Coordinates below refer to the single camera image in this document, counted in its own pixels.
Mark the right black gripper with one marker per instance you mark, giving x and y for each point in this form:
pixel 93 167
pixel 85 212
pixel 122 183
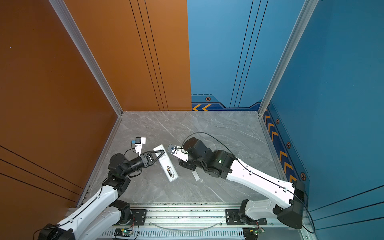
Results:
pixel 186 165

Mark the aluminium corner post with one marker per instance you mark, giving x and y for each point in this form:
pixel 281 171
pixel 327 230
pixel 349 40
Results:
pixel 78 39
pixel 292 43

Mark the white remote control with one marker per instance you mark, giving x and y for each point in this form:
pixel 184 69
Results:
pixel 165 162

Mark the white battery cover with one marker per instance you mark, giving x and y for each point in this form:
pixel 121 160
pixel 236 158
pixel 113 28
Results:
pixel 196 176

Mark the right circuit board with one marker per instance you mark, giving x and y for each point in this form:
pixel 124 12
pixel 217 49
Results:
pixel 252 233

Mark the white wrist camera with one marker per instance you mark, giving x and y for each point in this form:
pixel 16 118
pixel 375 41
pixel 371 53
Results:
pixel 137 144
pixel 178 152

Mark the right aluminium corner post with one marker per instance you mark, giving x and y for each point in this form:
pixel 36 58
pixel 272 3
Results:
pixel 292 43

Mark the left aluminium corner post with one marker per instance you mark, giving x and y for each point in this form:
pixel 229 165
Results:
pixel 78 39

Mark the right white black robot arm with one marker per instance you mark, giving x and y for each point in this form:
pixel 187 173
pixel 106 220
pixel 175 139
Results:
pixel 285 200

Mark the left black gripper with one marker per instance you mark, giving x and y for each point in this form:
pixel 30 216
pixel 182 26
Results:
pixel 148 161

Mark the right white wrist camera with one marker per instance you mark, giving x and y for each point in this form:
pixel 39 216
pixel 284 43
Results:
pixel 178 152

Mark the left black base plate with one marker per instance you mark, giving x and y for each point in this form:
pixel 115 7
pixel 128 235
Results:
pixel 139 216

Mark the aluminium front rail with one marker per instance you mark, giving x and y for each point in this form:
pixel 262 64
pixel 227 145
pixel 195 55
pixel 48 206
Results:
pixel 198 222

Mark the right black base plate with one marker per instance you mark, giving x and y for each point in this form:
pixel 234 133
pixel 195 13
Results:
pixel 234 217

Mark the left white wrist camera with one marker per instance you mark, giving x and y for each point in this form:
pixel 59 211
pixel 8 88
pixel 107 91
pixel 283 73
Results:
pixel 137 144

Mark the circuit board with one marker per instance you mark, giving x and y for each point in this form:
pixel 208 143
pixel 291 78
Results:
pixel 125 232
pixel 252 233

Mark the left circuit board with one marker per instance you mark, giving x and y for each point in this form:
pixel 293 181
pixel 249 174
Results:
pixel 125 232

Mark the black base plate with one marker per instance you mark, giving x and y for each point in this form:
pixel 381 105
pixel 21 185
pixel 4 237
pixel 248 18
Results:
pixel 234 217
pixel 139 216

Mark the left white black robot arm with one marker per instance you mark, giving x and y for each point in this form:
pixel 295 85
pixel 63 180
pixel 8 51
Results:
pixel 103 209

